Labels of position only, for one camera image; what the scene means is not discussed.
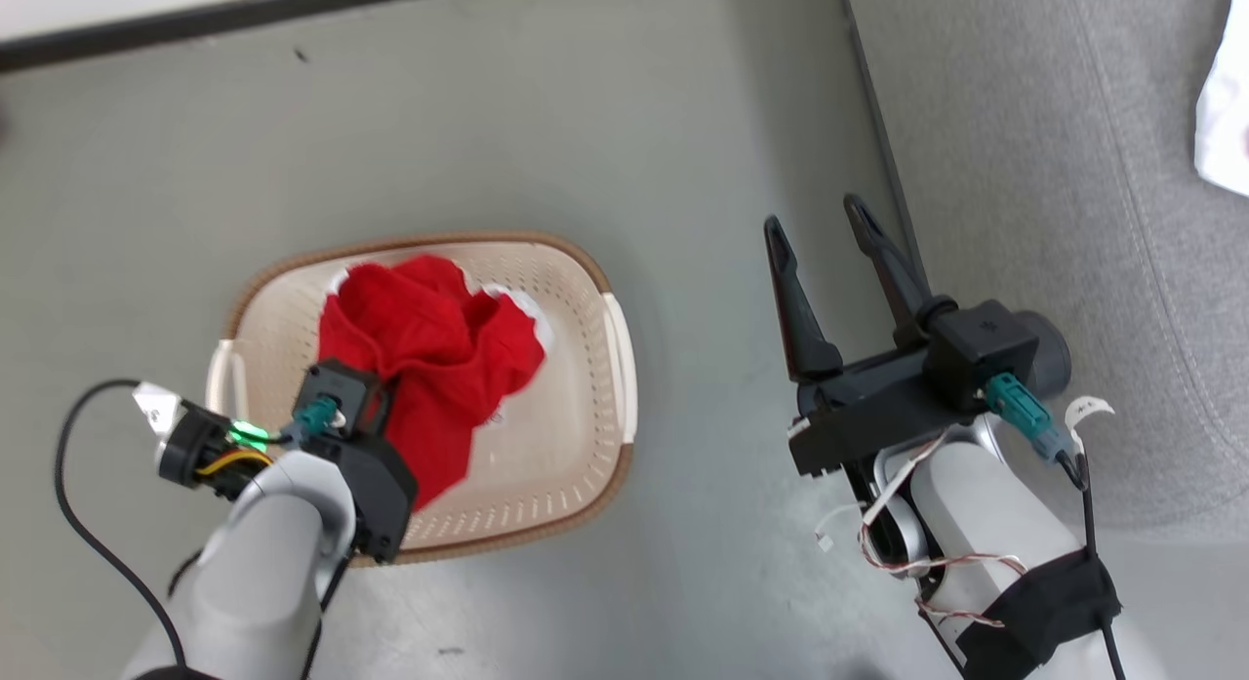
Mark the grey fabric sofa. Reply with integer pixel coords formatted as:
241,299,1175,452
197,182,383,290
839,0,1249,546

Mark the white right arm cable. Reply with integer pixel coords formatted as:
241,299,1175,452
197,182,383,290
815,428,952,552

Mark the white cloth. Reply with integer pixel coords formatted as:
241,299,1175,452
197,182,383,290
1194,0,1249,199

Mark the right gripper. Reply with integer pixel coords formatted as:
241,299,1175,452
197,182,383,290
763,193,1073,438

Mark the red clothing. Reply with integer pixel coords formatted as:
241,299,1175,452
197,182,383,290
316,254,554,513

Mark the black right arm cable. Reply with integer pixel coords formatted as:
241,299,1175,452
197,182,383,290
1059,444,1128,680

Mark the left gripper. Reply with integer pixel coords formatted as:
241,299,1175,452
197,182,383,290
154,400,296,500

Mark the white plastic basket brown rim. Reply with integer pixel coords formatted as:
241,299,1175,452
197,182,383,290
205,230,641,568

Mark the teal camera connector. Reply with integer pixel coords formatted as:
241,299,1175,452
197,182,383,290
290,394,344,443
983,372,1086,468

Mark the white left gripper tag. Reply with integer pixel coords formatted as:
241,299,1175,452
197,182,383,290
131,381,184,439

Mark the teal left camera connector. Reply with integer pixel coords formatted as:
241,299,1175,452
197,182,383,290
290,394,344,443

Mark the twisted red white wire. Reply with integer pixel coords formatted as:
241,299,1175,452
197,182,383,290
859,436,1027,630

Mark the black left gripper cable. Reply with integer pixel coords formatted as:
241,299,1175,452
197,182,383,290
53,379,191,673

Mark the yellow left gripper wire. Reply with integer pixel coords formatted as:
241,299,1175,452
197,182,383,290
198,448,276,480

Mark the black skirting strip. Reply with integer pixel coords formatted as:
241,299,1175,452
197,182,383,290
0,0,513,73

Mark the black strap on right arm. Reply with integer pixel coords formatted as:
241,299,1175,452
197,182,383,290
954,547,1125,680

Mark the teal right camera connector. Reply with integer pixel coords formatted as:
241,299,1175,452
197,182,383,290
983,372,1086,468

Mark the white paper cable tag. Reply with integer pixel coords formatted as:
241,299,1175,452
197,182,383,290
1063,394,1115,435

